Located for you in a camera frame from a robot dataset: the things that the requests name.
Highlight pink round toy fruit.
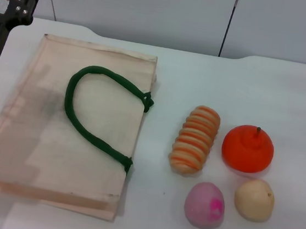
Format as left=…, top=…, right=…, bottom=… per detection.
left=181, top=179, right=229, bottom=229

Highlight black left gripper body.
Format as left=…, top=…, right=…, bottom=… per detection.
left=0, top=0, right=36, bottom=71

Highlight cream canvas handbag green handles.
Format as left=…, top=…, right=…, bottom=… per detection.
left=0, top=28, right=161, bottom=226

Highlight orange persimmon toy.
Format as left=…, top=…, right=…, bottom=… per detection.
left=219, top=121, right=277, bottom=177

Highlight beige pear toy fruit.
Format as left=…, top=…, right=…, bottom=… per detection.
left=231, top=177, right=277, bottom=224

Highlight orange striped bread roll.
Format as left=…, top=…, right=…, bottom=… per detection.
left=166, top=102, right=223, bottom=179

